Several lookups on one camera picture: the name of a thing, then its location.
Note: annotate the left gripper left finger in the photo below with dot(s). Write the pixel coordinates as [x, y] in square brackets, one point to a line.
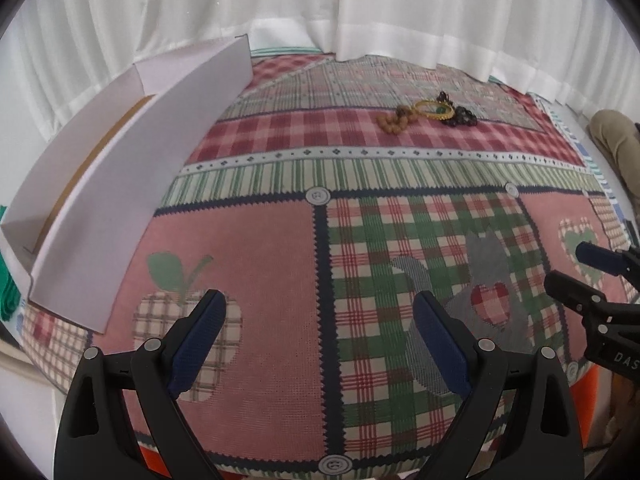
[95, 437]

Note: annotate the white curtain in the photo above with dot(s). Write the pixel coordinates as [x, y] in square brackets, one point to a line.
[56, 55]

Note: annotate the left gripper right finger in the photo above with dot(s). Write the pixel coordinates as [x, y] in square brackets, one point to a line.
[542, 439]

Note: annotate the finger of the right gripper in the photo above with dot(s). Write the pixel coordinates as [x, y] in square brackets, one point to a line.
[572, 293]
[619, 262]

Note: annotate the white cardboard box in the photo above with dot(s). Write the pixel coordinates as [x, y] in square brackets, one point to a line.
[70, 232]

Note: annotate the green cloth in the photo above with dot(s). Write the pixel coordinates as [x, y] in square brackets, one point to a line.
[10, 296]

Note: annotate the patchwork plaid bed cover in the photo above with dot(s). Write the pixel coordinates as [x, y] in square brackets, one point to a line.
[321, 201]

